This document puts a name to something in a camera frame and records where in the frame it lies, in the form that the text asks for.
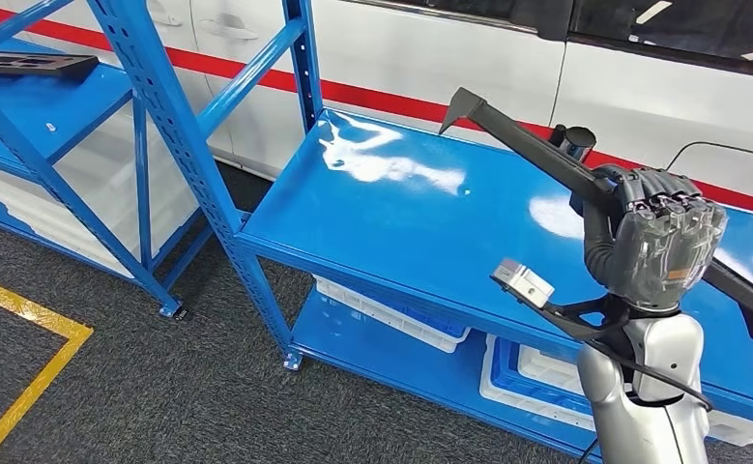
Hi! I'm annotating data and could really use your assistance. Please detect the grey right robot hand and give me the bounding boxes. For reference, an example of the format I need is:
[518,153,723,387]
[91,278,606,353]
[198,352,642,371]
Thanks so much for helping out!
[586,163,730,316]

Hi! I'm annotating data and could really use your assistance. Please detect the long black plastic part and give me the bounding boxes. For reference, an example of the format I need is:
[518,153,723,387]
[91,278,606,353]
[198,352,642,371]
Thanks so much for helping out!
[438,86,753,342]

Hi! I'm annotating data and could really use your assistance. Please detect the blue steel shelf rack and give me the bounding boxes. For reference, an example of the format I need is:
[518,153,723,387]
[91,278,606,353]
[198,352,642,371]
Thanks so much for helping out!
[87,0,753,464]

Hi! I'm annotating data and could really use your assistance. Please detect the white car red stripe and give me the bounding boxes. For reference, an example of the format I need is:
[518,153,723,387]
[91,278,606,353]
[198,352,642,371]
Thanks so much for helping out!
[0,0,753,220]

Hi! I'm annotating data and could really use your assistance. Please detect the blue rack with casters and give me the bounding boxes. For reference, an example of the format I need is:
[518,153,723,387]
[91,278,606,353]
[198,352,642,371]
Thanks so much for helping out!
[0,0,216,320]

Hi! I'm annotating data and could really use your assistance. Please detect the yellow floor tape rectangle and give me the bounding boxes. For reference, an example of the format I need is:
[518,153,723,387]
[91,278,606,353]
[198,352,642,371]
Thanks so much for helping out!
[0,275,95,464]

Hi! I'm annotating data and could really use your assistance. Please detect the black camera bracket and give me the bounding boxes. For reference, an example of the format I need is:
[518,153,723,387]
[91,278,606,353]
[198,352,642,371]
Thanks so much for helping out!
[491,276,633,345]

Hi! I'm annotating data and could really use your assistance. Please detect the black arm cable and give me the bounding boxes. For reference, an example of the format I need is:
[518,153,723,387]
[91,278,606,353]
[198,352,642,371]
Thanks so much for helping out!
[577,337,714,464]

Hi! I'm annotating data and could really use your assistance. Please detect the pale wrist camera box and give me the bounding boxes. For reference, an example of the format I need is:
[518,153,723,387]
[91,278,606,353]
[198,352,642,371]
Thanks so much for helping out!
[491,257,556,310]

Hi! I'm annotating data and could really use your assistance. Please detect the black cylinder post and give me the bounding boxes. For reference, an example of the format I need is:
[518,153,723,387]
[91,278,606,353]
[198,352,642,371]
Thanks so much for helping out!
[548,124,598,164]

